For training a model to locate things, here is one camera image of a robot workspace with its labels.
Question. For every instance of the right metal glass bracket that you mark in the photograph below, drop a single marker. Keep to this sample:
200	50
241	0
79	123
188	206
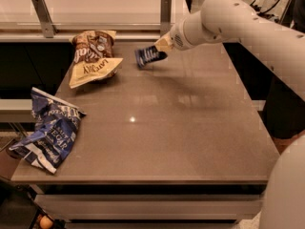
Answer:
287	15

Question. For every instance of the brown chip bag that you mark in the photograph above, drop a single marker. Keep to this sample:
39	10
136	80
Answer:
93	57

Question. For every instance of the glass railing panel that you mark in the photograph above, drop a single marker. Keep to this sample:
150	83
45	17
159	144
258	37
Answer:
72	15

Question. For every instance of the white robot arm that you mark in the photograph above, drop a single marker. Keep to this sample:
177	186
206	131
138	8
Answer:
282	51

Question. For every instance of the orange round object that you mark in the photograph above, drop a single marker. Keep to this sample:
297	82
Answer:
45	223

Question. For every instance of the metal glass bracket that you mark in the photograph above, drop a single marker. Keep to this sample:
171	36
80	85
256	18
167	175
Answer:
165	16
287	15
47	27

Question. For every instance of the middle metal glass bracket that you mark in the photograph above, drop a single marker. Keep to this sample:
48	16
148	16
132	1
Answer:
165	16

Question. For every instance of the blue salt vinegar chip bag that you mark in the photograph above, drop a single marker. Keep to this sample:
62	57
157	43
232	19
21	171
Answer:
57	123

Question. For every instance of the blue rxbar blueberry wrapper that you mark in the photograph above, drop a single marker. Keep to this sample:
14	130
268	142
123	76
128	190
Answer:
148	55

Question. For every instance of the left metal glass bracket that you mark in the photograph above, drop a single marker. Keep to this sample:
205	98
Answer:
47	27

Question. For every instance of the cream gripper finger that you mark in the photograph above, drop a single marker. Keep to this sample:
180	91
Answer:
164	43

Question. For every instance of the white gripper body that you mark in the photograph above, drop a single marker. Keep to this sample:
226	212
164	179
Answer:
177	38

